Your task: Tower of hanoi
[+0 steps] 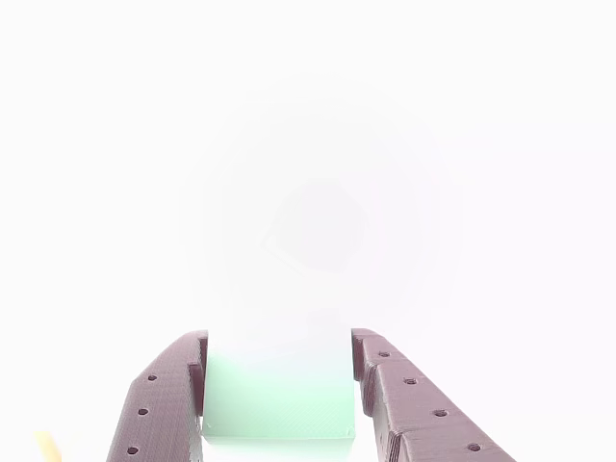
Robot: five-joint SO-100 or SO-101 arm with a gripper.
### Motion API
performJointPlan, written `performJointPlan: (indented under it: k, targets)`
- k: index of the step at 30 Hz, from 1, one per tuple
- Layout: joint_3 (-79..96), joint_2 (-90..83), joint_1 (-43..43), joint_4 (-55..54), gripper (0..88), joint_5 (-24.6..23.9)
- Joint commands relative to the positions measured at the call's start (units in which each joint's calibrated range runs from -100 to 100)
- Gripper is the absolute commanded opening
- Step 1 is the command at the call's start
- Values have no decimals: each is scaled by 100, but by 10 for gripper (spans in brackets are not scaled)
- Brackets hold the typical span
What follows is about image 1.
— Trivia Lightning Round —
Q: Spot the green cube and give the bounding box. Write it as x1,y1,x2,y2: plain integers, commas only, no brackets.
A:
200,353,358,442

